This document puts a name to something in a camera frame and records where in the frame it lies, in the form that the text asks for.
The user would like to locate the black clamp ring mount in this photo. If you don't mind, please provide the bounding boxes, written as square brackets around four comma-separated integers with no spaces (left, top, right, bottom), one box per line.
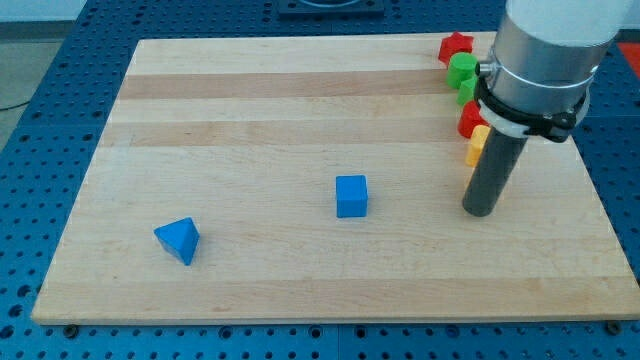
[474,77,590,143]

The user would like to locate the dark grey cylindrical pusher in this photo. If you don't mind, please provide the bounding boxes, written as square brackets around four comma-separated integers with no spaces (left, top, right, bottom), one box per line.
[462,128,527,217]

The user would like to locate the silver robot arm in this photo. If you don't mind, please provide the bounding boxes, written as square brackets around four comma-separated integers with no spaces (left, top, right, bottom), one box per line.
[462,0,633,217]

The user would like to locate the blue cube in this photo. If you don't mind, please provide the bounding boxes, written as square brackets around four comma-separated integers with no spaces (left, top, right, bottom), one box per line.
[335,175,368,218]

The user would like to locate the yellow block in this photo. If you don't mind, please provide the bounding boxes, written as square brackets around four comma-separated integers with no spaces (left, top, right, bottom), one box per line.
[465,125,491,167]

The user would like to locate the green cylinder block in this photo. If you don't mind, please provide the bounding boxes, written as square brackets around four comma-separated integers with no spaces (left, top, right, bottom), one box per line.
[446,52,478,89]

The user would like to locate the red star block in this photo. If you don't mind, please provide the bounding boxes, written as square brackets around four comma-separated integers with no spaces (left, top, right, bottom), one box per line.
[438,31,474,67]

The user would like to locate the wooden board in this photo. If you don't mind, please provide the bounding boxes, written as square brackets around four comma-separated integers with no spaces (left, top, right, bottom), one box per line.
[32,34,639,325]

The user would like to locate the blue triangular prism block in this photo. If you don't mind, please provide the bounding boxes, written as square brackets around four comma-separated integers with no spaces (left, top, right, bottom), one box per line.
[153,217,200,266]

